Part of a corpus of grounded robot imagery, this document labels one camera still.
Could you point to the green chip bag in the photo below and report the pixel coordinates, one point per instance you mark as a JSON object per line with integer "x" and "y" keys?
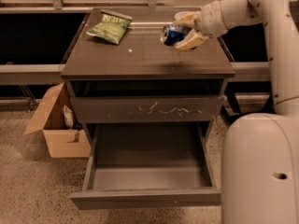
{"x": 112, "y": 27}

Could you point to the open grey middle drawer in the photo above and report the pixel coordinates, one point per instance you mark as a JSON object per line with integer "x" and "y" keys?
{"x": 144, "y": 165}

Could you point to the white bowl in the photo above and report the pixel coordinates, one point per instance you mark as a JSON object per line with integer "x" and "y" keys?
{"x": 180, "y": 14}

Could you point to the closed scratched top drawer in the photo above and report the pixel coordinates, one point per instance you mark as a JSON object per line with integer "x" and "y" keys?
{"x": 146, "y": 109}

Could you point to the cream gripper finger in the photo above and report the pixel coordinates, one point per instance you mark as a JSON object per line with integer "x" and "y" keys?
{"x": 191, "y": 20}
{"x": 192, "y": 40}

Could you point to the blue pepsi can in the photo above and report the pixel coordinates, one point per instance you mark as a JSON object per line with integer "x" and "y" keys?
{"x": 172, "y": 34}

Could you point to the metal window railing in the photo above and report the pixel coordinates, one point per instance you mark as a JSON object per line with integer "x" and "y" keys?
{"x": 49, "y": 73}

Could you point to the open cardboard box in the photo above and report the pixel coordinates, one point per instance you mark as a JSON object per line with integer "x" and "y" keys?
{"x": 49, "y": 119}

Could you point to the black rolling stand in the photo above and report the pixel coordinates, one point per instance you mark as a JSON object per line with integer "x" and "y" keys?
{"x": 237, "y": 105}

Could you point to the white bag in box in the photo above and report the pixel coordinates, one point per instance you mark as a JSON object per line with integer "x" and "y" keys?
{"x": 68, "y": 117}

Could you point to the grey drawer cabinet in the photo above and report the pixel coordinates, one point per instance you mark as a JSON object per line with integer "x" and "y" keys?
{"x": 142, "y": 66}

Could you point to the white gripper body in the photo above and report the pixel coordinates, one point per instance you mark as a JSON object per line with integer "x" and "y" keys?
{"x": 209, "y": 19}

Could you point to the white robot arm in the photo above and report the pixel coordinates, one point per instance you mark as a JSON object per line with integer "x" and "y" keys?
{"x": 260, "y": 155}

